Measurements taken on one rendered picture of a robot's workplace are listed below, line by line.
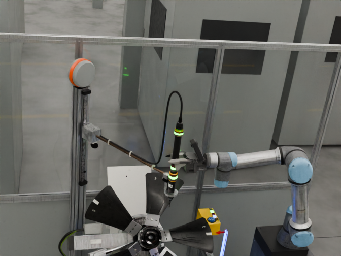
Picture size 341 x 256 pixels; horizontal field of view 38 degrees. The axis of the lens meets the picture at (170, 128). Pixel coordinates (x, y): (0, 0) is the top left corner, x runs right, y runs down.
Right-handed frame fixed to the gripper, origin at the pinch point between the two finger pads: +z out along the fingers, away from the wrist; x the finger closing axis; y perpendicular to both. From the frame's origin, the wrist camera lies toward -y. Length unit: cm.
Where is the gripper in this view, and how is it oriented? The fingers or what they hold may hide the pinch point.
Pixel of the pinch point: (169, 157)
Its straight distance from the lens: 246.0
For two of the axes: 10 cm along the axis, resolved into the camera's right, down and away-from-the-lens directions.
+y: -1.0, 8.9, 4.4
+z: -9.7, 0.1, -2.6
